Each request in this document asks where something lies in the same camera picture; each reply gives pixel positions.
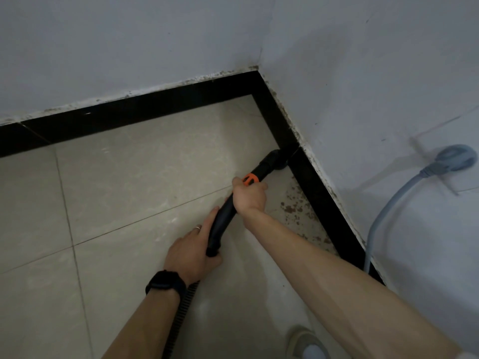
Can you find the person's right hand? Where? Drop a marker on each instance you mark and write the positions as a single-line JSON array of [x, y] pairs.
[[249, 199]]

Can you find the person's left hand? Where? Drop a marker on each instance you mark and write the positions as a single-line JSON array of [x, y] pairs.
[[187, 254]]

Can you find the person's left forearm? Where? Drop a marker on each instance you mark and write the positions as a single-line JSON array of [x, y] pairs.
[[142, 325]]

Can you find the person's right forearm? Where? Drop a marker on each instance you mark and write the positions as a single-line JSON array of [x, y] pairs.
[[355, 291]]

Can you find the black smartwatch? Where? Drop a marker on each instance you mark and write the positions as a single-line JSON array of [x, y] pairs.
[[166, 282]]

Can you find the white shoe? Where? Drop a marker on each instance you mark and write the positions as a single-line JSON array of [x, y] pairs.
[[299, 338]]

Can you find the black baseboard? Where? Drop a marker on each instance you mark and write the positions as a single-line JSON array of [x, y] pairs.
[[131, 108]]

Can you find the light grey trousers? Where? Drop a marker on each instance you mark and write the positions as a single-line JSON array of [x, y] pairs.
[[316, 353]]

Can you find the white wall socket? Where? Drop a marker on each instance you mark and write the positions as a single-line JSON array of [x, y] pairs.
[[449, 123]]

